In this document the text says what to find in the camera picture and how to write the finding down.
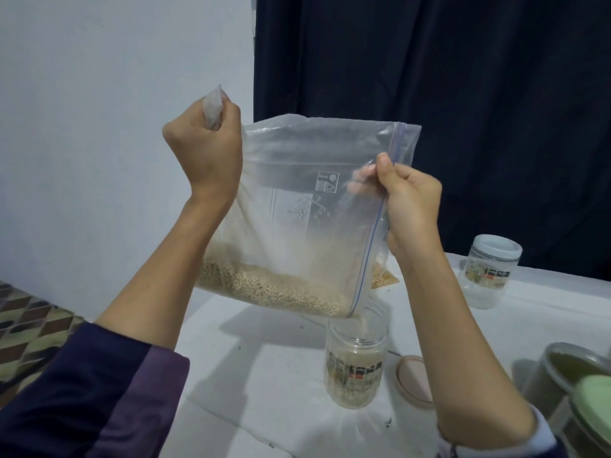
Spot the person's right hand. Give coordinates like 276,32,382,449
349,152,444,265

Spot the person's left hand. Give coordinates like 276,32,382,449
162,95,244,214

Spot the zip bag of corn kernels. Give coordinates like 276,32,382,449
370,257,399,290

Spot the transparent jar blue lid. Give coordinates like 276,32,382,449
459,234,523,310

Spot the clear bag with cream grains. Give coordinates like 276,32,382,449
195,85,422,319

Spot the pink round lid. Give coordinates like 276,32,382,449
395,354,437,409

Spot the transparent jar pink lid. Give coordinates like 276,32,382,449
323,300,391,409

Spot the pile of green beans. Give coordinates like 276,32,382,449
549,354,607,385

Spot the green round lid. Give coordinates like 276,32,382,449
571,375,611,449

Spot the transparent jar green lid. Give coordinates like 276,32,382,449
549,375,611,458

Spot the person's right forearm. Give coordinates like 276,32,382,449
393,245,569,458

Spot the person's left forearm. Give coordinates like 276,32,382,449
0,200,235,458

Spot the dark navy curtain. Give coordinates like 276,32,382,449
253,0,611,281

